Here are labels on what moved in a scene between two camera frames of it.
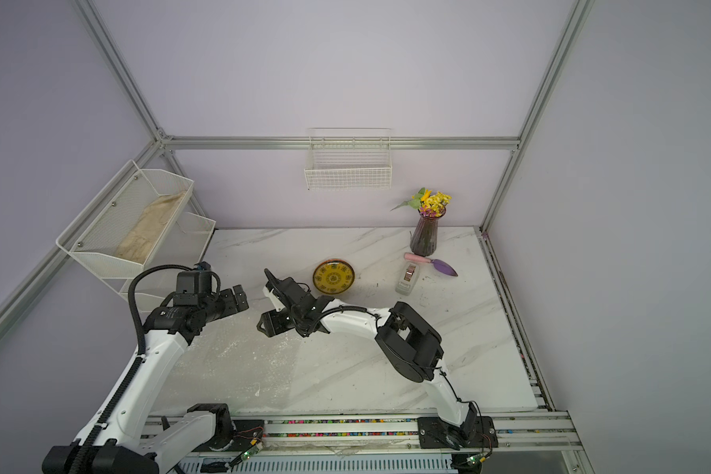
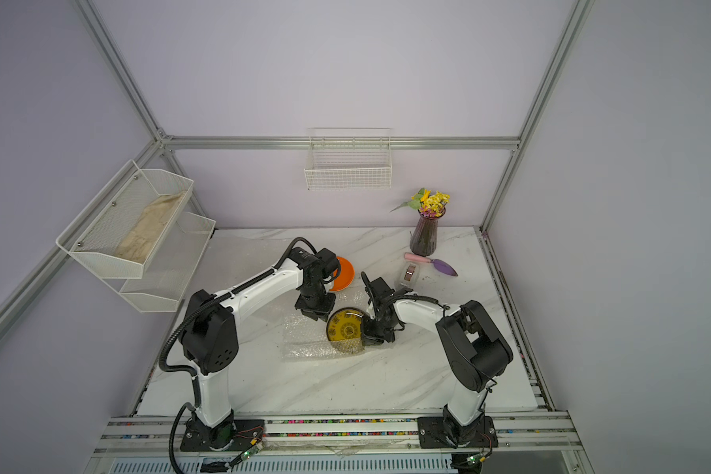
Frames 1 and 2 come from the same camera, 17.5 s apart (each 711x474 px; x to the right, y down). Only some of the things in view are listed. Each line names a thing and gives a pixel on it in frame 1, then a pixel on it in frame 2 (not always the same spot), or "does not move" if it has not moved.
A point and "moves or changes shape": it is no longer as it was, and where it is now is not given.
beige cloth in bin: (145, 233) does not move
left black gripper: (230, 305) -> (322, 313)
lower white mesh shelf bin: (182, 248) does not move
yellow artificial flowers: (429, 203) does not move
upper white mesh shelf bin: (119, 230) does not move
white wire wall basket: (342, 159) does not move
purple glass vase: (424, 240) does not move
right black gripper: (265, 325) -> (368, 338)
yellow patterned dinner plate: (334, 276) moves or changes shape
